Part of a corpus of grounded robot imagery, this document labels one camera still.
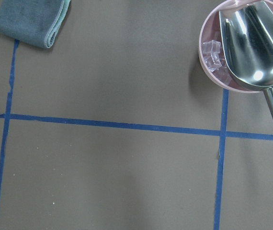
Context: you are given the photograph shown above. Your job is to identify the pink bowl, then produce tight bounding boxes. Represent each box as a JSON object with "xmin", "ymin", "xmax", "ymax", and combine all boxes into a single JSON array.
[{"xmin": 199, "ymin": 0, "xmax": 273, "ymax": 93}]

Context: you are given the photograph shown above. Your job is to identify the clear ice cubes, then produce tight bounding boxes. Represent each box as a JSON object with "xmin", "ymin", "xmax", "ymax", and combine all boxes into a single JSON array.
[{"xmin": 201, "ymin": 39, "xmax": 231, "ymax": 85}]

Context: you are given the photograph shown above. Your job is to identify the folded grey cloth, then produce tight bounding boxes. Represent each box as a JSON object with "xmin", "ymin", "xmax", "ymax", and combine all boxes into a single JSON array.
[{"xmin": 0, "ymin": 0, "xmax": 70, "ymax": 49}]

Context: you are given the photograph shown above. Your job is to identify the metal scoop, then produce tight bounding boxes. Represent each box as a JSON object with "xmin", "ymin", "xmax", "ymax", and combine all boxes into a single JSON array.
[{"xmin": 219, "ymin": 1, "xmax": 273, "ymax": 118}]

